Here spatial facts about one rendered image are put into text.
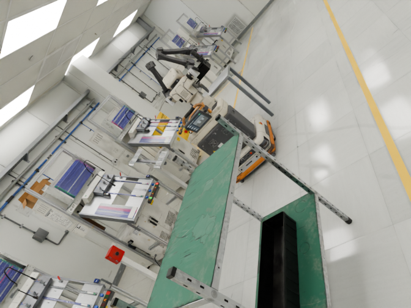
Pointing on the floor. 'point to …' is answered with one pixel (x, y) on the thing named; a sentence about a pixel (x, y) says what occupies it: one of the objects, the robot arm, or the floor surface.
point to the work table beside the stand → (237, 87)
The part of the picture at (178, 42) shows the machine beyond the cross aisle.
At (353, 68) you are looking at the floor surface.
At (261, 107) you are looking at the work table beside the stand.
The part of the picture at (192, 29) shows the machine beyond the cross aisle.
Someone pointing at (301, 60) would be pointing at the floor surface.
